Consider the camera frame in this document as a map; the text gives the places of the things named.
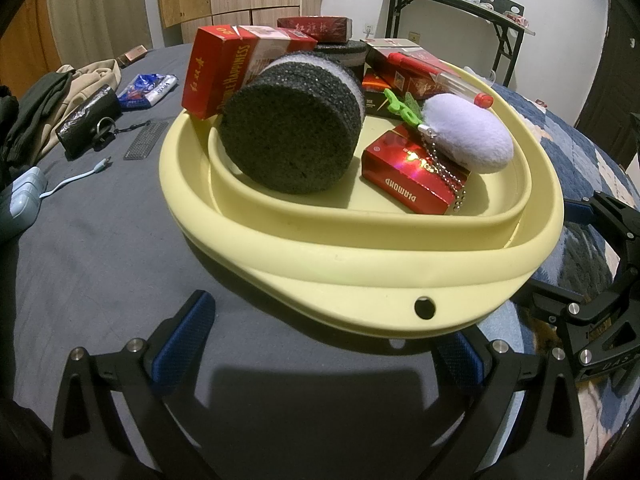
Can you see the black pouch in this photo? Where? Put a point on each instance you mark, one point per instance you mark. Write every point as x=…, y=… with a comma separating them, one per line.
x=85, y=120

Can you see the thin black sponge disc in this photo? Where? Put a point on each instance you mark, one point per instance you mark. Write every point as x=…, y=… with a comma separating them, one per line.
x=345, y=52

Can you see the pale blue charger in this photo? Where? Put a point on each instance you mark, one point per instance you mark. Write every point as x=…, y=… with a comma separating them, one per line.
x=17, y=205

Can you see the pale yellow plastic basin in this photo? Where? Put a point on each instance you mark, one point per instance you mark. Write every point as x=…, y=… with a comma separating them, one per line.
x=350, y=280

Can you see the blue tissue packet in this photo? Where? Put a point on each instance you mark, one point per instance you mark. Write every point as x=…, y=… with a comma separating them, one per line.
x=147, y=90

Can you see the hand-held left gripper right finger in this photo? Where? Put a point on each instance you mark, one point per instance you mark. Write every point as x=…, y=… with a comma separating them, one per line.
x=457, y=360

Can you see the grey bed sheet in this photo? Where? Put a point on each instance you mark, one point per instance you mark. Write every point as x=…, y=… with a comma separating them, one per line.
x=100, y=270

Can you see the small brown box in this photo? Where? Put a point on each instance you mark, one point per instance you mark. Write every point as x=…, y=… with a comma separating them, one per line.
x=131, y=56

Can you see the beige clothing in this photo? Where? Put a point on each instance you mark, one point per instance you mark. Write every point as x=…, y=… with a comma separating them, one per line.
x=92, y=77

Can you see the dark box with orange print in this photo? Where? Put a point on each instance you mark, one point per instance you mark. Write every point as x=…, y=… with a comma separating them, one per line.
x=375, y=95

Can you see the green plastic clip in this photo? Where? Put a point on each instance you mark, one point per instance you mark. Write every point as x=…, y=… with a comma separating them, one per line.
x=400, y=107

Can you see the dark red box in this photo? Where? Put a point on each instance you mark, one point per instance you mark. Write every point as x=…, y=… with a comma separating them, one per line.
x=312, y=29

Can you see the shiny red cigarette pack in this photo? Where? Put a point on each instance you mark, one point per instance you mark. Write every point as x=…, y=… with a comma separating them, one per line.
x=400, y=170

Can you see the white wall socket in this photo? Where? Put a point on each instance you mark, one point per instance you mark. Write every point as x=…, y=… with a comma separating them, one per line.
x=369, y=29

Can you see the tall red carton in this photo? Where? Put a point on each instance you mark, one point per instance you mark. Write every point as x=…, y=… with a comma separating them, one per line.
x=215, y=70

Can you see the red and white box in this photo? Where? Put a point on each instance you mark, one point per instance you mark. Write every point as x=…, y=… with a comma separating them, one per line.
x=415, y=86

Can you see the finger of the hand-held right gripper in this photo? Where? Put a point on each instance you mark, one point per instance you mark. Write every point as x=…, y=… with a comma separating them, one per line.
x=575, y=305
x=580, y=210

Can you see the clear pen with red cap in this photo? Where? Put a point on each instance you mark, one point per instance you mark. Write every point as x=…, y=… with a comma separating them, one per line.
x=450, y=80

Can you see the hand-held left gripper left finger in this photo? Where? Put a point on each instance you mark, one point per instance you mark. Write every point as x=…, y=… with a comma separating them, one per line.
x=182, y=335

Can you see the black board with white circles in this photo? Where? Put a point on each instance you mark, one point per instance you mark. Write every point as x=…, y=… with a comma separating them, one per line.
x=500, y=2

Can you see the beige curtain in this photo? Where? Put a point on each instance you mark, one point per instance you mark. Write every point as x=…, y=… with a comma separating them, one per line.
x=95, y=5

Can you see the thick black sponge disc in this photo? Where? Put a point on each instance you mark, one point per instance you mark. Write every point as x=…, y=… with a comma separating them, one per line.
x=295, y=135

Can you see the grey mesh comb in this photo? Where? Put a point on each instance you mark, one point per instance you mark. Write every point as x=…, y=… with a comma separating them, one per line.
x=145, y=140

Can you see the blue white patterned blanket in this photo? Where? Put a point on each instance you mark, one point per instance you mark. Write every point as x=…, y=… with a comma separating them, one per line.
x=575, y=160

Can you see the dark door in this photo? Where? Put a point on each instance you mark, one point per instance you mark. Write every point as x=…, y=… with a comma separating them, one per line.
x=620, y=70

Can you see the dark green clothing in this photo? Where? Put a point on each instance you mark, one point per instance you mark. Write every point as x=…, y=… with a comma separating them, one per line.
x=35, y=105

